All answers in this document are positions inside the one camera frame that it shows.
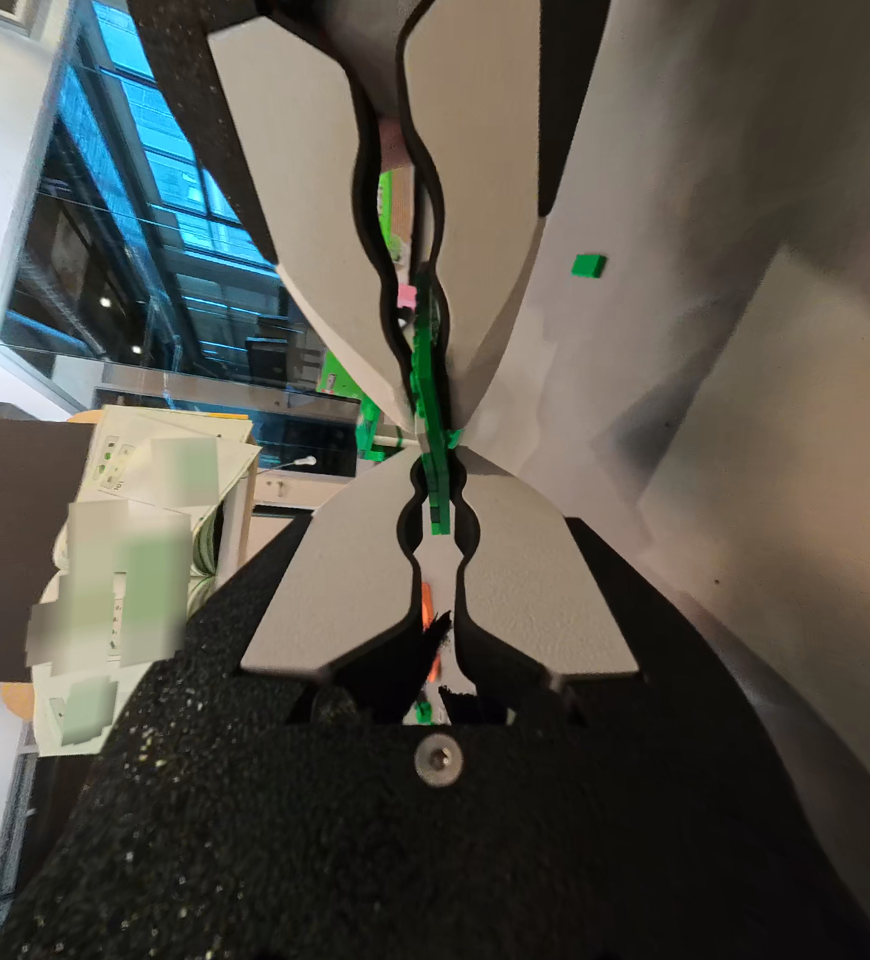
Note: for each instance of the green lego piece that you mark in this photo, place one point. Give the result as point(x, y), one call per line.
point(424, 710)

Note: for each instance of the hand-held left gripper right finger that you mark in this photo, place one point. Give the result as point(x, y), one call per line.
point(540, 592)

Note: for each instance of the large glass window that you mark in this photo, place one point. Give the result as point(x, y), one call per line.
point(142, 247)

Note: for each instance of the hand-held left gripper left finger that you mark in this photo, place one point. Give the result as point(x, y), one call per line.
point(345, 577)

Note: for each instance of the orange brick separator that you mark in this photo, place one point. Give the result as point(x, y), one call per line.
point(427, 600)

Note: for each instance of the small green lego tile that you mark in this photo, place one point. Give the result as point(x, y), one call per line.
point(589, 265)

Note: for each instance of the pink lego pig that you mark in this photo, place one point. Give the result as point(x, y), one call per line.
point(405, 295)

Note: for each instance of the black board panel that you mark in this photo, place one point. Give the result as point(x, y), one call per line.
point(0, 525)

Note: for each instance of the green lego box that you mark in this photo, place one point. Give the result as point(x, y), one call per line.
point(341, 381)

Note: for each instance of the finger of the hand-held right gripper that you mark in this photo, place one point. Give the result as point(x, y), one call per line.
point(292, 150)
point(480, 150)

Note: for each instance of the green lego base plate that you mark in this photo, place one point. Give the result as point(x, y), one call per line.
point(435, 480)

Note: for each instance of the lego instruction booklet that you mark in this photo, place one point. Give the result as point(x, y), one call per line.
point(172, 427)

